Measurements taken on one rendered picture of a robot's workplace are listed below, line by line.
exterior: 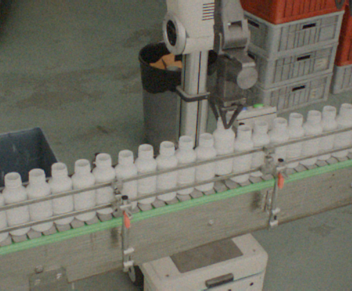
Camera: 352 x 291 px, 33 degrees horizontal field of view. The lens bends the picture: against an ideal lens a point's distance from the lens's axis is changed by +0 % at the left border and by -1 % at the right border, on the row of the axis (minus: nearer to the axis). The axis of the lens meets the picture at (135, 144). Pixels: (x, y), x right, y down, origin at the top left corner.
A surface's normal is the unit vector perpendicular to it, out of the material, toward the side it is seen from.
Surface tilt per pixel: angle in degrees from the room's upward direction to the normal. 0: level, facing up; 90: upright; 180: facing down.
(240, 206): 90
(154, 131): 94
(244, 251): 0
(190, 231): 90
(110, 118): 0
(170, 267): 0
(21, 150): 90
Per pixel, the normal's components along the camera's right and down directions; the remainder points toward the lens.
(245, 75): 0.36, 0.47
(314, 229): 0.00, -0.84
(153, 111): -0.70, 0.44
